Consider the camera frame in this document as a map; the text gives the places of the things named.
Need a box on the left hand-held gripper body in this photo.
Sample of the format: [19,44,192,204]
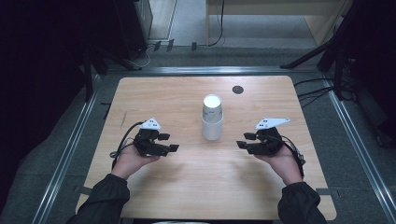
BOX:
[134,117,171,158]

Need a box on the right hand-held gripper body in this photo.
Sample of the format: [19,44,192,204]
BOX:
[246,117,291,157]

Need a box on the white floral paper cup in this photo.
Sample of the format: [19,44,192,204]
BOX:
[202,93,224,123]
[201,116,224,141]

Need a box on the person's left hand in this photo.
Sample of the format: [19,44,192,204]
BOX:
[110,144,162,181]

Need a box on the person's right hand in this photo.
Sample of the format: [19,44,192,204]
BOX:
[253,145,304,187]

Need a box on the black metal stand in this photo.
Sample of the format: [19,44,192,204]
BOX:
[82,43,143,103]

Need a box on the black tripod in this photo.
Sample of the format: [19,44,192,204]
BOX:
[279,0,396,101]

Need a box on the black cabinet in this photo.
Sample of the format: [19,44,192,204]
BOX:
[113,0,153,61]

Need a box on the light wooden shelf unit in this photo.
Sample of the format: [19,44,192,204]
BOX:
[205,0,354,48]

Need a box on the dark curtain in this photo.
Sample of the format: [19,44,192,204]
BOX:
[350,0,396,125]
[0,0,117,200]

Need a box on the left hand-held gripper black cable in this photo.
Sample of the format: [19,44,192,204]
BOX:
[109,120,145,171]

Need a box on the hand-held gripper black cable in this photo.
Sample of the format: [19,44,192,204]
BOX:
[279,134,307,179]
[109,120,145,171]

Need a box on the right hand-held gripper black cable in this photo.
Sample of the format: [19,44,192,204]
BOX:
[279,134,307,179]

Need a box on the black floor cable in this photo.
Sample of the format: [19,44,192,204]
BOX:
[297,86,333,108]
[293,77,334,89]

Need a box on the long metal floor rail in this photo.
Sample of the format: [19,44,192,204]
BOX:
[106,65,321,76]
[321,73,396,224]
[31,74,104,224]

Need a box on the white floor cable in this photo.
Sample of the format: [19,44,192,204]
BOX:
[130,43,157,69]

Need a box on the black hanging cable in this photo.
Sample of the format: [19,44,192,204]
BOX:
[206,0,226,48]

